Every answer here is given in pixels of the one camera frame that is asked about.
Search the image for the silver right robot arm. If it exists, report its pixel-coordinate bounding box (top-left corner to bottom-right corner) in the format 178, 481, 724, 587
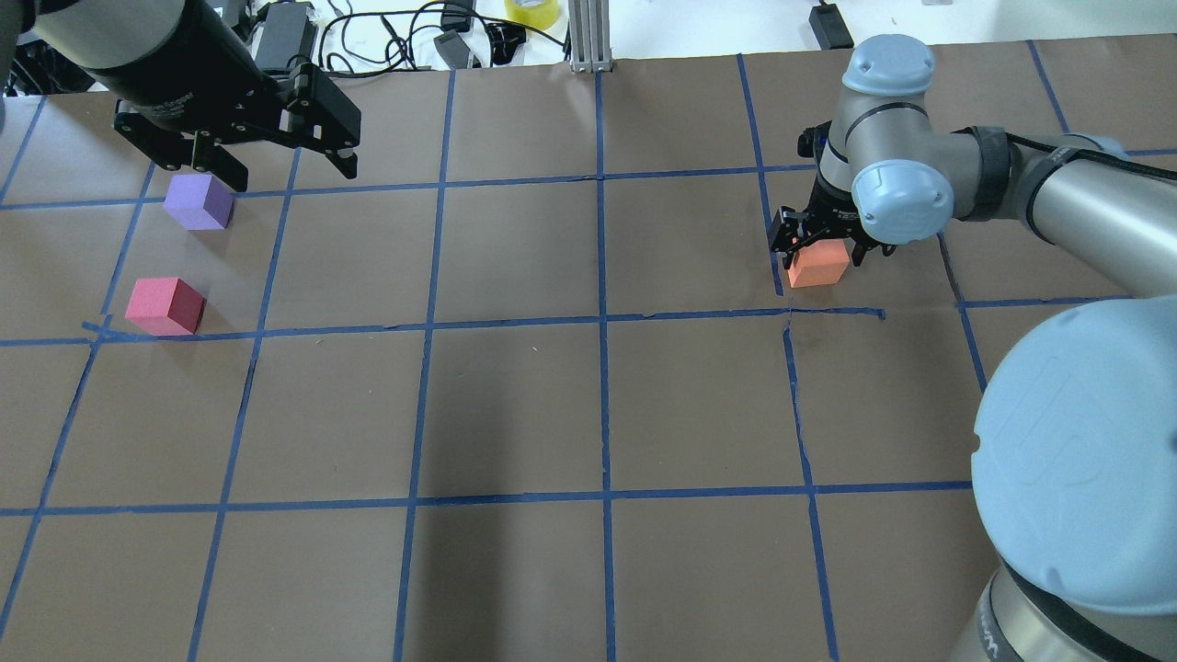
770, 34, 1176, 661

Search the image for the orange foam block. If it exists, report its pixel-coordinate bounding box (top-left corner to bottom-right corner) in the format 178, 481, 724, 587
787, 239, 851, 289

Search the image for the aluminium frame post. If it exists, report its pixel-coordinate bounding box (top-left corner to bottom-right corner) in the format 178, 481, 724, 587
566, 0, 614, 73

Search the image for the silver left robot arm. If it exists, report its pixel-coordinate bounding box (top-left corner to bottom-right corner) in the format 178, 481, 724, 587
4, 1, 361, 192

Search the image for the purple foam block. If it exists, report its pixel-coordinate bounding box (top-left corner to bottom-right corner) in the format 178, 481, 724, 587
162, 173, 235, 231

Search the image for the yellow tape roll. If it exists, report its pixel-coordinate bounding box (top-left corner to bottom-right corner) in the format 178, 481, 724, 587
504, 0, 560, 32

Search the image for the pink foam block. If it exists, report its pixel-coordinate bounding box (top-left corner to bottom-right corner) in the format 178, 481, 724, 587
124, 277, 206, 337

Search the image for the black power adapter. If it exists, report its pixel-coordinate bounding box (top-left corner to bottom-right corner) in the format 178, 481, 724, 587
254, 1, 315, 77

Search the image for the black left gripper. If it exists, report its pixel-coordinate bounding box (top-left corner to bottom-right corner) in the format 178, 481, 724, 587
84, 1, 361, 192

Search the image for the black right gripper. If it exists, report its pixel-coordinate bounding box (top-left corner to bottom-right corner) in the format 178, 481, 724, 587
771, 180, 898, 269

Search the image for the black power brick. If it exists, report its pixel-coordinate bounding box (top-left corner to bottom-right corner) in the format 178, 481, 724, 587
807, 1, 856, 51

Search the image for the brown paper table cover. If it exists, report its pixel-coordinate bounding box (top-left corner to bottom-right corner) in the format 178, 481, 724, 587
4, 51, 1124, 661

